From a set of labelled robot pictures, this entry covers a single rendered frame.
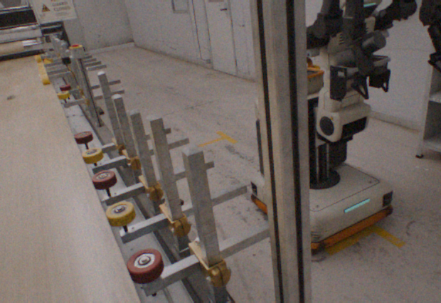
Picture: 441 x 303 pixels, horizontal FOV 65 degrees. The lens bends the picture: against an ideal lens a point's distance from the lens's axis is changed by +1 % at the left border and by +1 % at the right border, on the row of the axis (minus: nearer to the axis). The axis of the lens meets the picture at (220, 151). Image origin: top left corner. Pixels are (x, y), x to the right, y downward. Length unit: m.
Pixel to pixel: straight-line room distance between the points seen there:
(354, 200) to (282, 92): 1.77
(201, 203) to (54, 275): 0.38
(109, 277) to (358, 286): 1.42
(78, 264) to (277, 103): 0.69
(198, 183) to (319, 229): 1.31
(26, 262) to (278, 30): 0.84
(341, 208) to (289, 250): 1.59
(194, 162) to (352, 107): 1.30
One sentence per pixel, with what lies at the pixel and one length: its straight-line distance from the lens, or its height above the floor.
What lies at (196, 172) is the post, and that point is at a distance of 0.72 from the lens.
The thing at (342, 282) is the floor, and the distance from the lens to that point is 2.01.
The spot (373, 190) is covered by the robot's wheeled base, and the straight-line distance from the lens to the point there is 2.19.
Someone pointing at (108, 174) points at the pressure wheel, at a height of 0.91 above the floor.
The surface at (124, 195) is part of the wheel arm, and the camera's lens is 1.31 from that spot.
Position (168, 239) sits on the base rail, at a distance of 1.23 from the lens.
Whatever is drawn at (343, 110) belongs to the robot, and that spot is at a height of 0.81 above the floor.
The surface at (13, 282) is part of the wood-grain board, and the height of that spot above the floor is 0.90.
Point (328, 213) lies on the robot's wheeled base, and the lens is 1.99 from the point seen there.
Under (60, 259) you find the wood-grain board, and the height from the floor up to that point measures 0.90.
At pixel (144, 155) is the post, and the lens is 1.22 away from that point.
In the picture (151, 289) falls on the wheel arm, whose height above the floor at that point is 0.83.
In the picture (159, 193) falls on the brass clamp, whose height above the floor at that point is 0.81.
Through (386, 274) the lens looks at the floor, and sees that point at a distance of 2.09.
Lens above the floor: 1.45
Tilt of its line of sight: 26 degrees down
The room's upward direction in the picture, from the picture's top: 8 degrees counter-clockwise
